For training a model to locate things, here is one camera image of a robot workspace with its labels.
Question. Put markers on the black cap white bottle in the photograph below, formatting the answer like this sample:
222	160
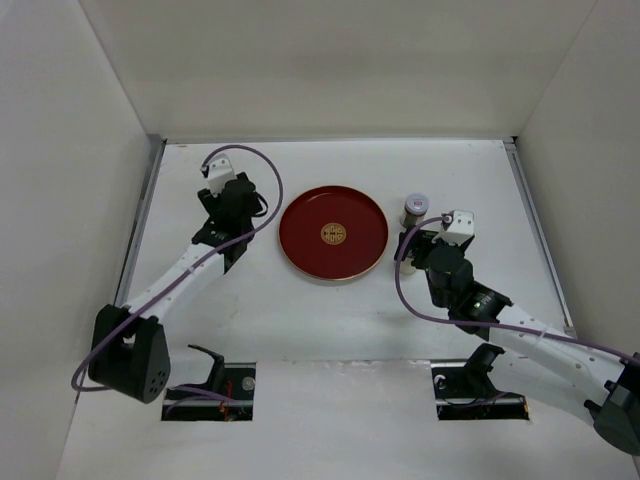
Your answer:
406	266

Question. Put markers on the red round lacquer tray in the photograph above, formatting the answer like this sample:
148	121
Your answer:
333	233

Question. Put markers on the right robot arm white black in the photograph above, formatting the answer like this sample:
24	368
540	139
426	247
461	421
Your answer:
519	353

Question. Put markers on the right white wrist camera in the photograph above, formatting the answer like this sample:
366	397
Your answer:
456	227

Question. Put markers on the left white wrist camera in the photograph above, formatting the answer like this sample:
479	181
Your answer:
217	171

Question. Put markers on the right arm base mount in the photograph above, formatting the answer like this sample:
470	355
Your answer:
464	392

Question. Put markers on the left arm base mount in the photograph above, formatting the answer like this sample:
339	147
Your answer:
226	395

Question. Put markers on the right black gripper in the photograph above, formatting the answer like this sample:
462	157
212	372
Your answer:
406	249

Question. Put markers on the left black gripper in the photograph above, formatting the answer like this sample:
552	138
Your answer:
212	201

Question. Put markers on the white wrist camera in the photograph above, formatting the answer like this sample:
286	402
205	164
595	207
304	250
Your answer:
456	227
217	171

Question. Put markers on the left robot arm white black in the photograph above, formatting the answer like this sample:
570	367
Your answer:
133	357

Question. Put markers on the purple lid pepper jar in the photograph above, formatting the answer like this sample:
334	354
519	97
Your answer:
415	208

